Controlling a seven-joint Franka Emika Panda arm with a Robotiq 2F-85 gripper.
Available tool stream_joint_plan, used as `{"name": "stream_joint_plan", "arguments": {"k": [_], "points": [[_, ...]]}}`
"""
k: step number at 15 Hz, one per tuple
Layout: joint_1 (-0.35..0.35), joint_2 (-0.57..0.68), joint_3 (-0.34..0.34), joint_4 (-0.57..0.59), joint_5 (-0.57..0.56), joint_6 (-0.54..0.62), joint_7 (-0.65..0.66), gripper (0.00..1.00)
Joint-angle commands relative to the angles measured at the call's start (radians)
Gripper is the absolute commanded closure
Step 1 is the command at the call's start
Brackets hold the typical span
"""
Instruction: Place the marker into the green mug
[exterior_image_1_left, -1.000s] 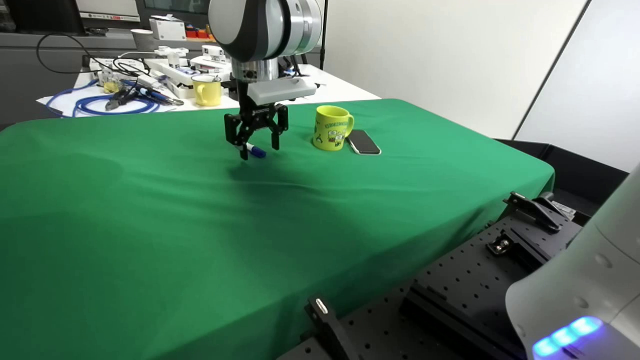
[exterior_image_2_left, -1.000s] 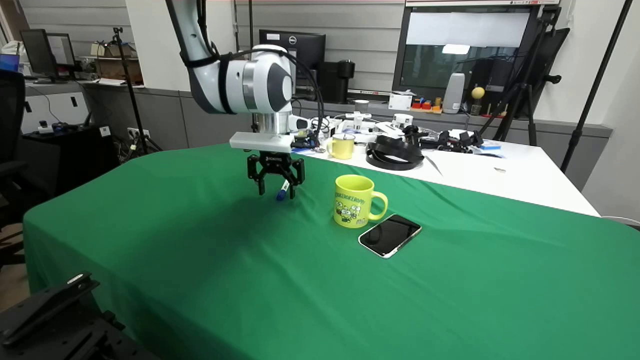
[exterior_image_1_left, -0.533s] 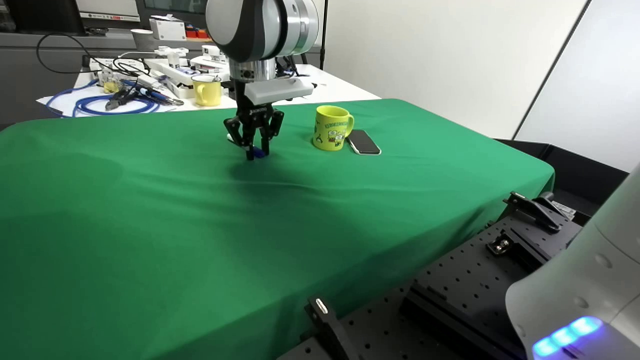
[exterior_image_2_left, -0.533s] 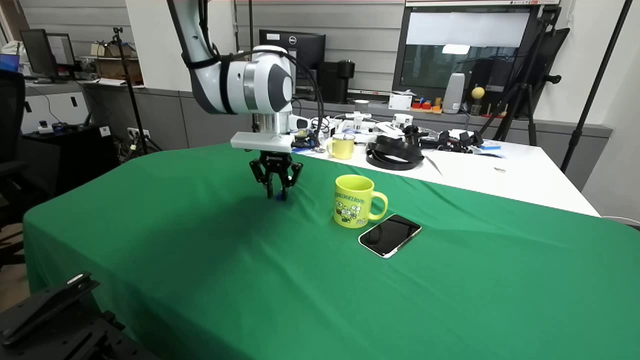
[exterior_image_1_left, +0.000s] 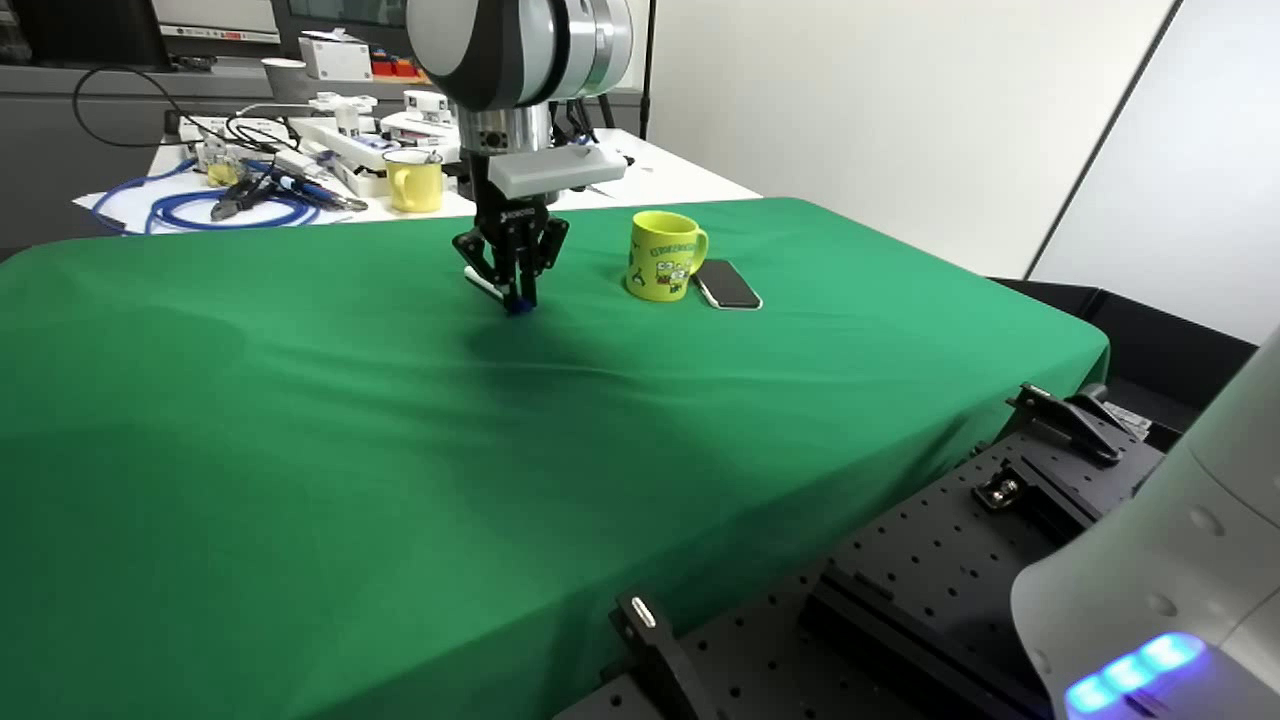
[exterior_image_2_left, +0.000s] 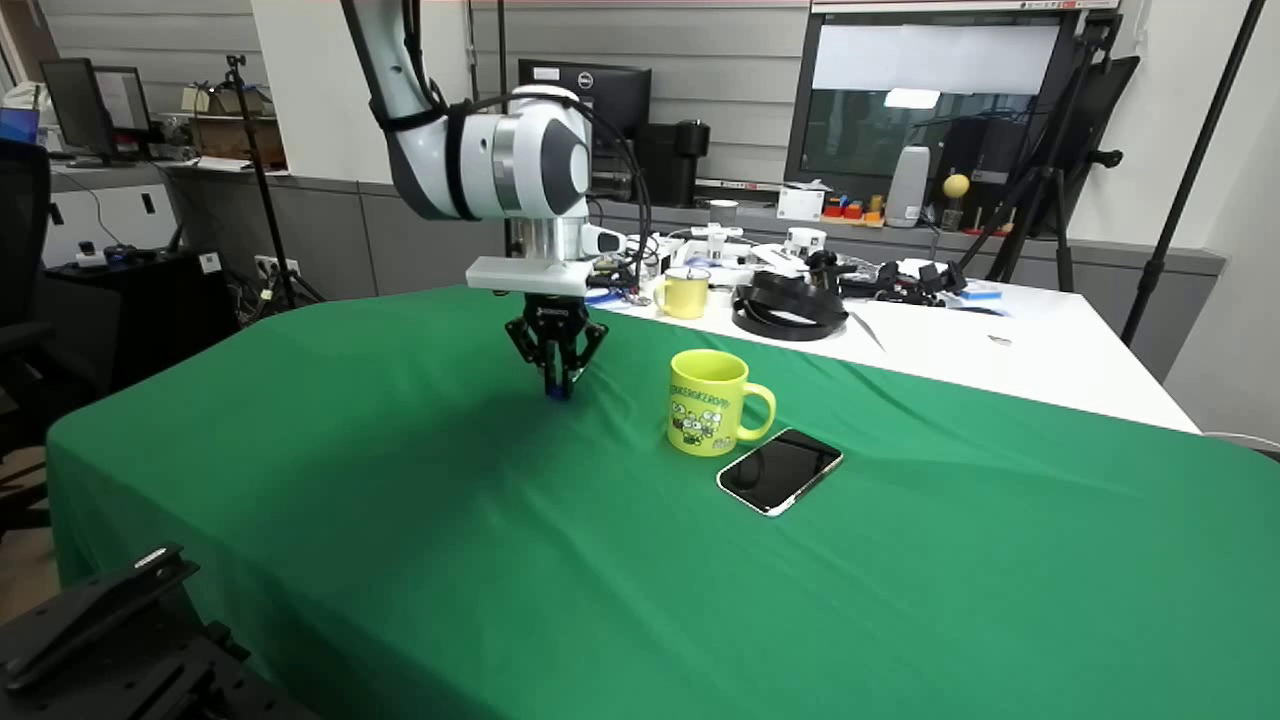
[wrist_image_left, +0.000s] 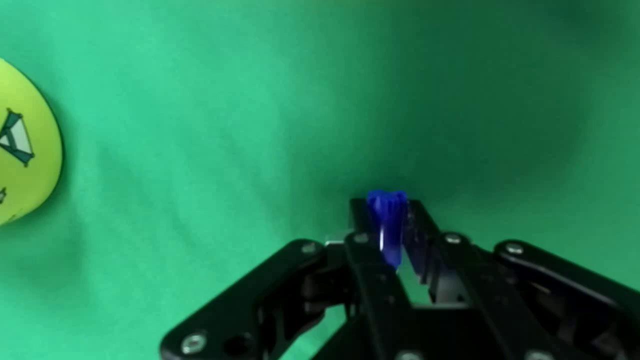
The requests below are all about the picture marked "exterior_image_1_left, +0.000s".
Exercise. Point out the green mug with cartoon print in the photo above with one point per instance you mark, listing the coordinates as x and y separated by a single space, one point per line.
660 258

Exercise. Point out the small black metal clamp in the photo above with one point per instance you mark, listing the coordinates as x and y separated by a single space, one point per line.
1000 490

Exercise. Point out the black pliers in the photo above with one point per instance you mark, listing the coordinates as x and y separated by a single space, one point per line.
235 198

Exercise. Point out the green tablecloth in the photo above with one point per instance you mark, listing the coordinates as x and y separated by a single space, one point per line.
300 450

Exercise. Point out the grey paper cup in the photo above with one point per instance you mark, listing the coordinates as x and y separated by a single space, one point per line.
284 78

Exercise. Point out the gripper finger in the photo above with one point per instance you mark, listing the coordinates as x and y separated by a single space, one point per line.
480 255
545 248

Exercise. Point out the white table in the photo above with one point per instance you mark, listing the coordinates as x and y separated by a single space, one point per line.
680 175

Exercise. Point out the row of red boxes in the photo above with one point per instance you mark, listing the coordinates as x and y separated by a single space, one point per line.
394 67

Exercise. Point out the yellow mug with white inside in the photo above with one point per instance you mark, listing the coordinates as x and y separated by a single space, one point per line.
414 185

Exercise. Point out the monitor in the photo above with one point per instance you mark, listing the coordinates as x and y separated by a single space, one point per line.
340 20

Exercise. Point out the white marker with blue cap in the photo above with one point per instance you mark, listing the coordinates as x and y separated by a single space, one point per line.
484 282

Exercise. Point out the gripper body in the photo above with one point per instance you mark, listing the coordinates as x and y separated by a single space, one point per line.
520 217

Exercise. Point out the black plastic bin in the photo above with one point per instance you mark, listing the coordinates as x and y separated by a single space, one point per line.
1150 350

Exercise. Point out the white cardboard box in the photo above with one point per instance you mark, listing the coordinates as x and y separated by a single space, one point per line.
335 58

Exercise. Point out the black smartphone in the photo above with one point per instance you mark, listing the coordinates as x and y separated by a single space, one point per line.
727 284

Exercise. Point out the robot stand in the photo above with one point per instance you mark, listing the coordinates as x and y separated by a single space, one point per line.
900 580

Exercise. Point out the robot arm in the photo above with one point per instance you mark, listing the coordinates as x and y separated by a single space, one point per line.
1150 560

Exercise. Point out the black toggle clamp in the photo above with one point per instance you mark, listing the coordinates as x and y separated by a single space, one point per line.
1075 420
660 660

